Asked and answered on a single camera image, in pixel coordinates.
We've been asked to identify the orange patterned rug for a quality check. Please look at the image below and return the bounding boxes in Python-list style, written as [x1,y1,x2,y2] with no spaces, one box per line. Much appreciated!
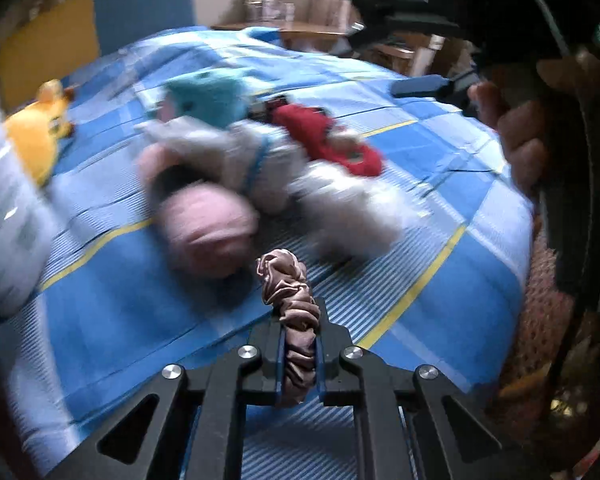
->
[497,237,588,413]

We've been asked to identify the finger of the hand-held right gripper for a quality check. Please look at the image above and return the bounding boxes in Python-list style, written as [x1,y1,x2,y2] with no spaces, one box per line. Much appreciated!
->
[390,71,482,118]

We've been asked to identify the pink fluffy sock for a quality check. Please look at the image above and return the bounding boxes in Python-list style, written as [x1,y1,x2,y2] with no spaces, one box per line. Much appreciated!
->
[136,144,262,282]

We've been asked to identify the teal plush toy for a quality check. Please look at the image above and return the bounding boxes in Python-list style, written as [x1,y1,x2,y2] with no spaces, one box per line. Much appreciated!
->
[156,71,253,130]

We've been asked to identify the wooden desk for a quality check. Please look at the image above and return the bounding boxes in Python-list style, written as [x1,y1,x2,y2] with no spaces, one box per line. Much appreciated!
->
[211,21,353,55]

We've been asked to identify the yellow plush toy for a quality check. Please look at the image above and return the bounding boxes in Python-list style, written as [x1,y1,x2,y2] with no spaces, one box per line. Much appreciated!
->
[4,79,77,188]

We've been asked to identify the yellow headboard panel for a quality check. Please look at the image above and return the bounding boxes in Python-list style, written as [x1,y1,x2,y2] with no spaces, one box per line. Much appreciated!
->
[0,0,102,113]

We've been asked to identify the person's right hand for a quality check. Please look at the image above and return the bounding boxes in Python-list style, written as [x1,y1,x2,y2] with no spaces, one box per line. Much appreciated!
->
[466,52,600,198]

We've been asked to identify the red cloth item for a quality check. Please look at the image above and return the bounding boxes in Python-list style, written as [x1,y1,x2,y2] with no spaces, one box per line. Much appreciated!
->
[271,103,384,179]

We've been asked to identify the white teal striped sock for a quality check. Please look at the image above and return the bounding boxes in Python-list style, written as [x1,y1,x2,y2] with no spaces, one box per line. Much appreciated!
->
[137,116,306,213]

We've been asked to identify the mauve satin scrunchie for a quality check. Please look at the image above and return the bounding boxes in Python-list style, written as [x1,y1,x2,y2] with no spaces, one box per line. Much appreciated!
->
[256,248,322,407]

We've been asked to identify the paper coffee cup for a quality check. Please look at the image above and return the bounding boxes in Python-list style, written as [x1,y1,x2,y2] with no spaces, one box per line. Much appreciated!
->
[0,110,58,318]

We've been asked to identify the wooden chair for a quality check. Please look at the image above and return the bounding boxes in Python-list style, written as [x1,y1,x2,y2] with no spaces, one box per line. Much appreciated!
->
[372,32,463,80]

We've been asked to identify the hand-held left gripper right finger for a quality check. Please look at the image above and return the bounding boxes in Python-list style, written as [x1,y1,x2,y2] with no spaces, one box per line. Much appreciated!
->
[314,299,551,480]

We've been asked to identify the blue headboard panel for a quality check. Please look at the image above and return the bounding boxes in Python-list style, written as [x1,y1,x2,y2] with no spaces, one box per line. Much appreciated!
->
[91,0,197,57]

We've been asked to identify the white cloth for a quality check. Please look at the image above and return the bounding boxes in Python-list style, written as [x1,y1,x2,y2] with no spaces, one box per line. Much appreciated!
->
[287,162,408,263]

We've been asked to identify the blue checked bedsheet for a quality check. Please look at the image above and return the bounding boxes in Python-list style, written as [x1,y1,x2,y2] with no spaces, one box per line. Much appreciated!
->
[0,25,536,480]

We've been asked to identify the glass jars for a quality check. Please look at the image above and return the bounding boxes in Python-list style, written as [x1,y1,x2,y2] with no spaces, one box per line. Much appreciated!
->
[244,0,297,26]

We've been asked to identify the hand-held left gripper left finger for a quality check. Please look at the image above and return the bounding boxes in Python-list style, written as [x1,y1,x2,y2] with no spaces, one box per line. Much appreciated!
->
[45,321,286,480]

